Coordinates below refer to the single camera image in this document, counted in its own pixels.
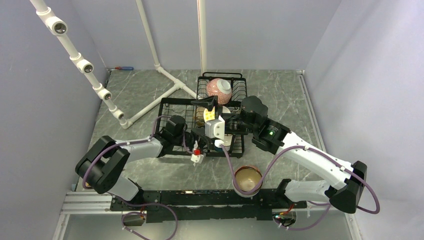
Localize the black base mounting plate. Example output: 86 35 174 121
109 188 307 223

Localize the red patterned bowl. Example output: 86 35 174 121
206 78 233 105

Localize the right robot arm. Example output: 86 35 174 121
192 96 370 214

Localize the black wire dish rack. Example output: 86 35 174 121
155 72 247 158

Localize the teal white bowl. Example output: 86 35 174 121
213 134 233 152

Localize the blue yellow patterned bowl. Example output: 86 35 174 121
203 106 231 122

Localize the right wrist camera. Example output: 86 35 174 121
205 116 225 143

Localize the aluminium rail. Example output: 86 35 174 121
60 190 353 215

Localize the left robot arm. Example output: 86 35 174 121
75 115 214 210

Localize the white PVC pipe frame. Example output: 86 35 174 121
29 0 209 129

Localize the brown glazed bowl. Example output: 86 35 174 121
234 165 262 192

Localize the red blue screwdriver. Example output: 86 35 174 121
114 66 134 71

